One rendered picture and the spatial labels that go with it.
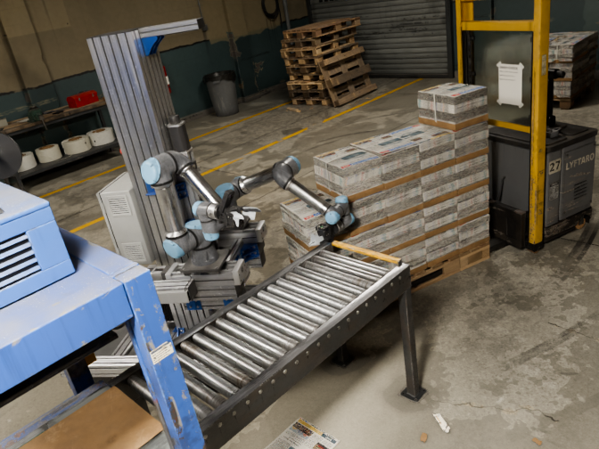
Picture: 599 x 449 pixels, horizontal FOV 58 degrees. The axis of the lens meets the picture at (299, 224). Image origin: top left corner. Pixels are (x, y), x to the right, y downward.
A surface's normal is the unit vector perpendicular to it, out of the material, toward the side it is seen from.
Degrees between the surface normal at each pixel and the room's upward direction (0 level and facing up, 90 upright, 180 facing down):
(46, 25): 90
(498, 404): 0
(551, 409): 0
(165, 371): 90
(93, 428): 0
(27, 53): 90
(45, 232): 90
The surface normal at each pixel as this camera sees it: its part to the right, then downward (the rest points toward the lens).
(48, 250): 0.71, 0.19
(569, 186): 0.45, 0.31
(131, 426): -0.16, -0.89
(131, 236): -0.18, 0.44
